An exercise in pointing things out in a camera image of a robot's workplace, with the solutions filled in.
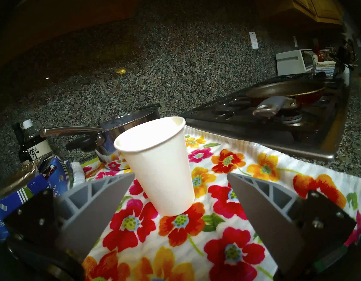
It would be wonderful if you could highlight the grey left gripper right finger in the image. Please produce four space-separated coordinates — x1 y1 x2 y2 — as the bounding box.
226 173 356 275

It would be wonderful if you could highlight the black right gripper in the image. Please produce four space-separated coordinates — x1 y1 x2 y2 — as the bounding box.
332 46 358 79

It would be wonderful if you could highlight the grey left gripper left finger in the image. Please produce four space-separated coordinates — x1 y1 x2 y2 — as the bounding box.
5 172 136 262

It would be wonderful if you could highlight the white paper cup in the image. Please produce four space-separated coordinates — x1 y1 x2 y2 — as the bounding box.
113 116 196 217

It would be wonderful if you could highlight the black gas stove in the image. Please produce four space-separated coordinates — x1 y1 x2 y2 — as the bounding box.
180 74 352 162

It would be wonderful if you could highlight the stainless steel pot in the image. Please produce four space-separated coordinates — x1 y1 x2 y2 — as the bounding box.
39 103 162 164

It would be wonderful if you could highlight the folded dishcloth stack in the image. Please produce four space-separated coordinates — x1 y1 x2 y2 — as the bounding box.
314 61 336 76

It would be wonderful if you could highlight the floral kitchen towel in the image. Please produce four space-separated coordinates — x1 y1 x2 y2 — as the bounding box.
71 125 361 281

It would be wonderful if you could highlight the white toaster oven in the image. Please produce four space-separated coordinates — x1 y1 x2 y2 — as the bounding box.
275 49 315 76

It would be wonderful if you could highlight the blue foil sheets box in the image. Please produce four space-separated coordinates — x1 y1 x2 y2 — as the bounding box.
0 155 74 243

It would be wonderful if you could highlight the dark nonstick frying pan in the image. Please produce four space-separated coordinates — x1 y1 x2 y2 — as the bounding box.
245 79 326 117

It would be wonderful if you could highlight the dark bottle white cap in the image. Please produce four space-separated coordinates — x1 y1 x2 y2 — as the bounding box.
22 119 53 162

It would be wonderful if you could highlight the black glass bottle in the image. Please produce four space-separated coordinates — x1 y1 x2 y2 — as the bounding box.
12 123 30 164

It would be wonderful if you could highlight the large black burner grate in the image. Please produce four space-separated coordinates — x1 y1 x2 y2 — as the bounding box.
183 76 344 134

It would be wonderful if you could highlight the wooden wall cabinet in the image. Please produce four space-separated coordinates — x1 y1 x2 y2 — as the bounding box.
290 0 344 25

